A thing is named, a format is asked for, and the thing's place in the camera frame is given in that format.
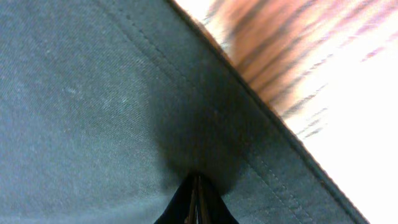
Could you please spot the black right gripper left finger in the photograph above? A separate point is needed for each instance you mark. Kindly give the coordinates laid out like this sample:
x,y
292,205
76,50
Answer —
x,y
182,209

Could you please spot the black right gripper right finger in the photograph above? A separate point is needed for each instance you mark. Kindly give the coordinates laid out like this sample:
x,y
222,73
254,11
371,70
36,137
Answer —
x,y
211,208

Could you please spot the black t-shirt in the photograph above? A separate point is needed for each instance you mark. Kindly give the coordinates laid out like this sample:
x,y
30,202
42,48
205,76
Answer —
x,y
107,106

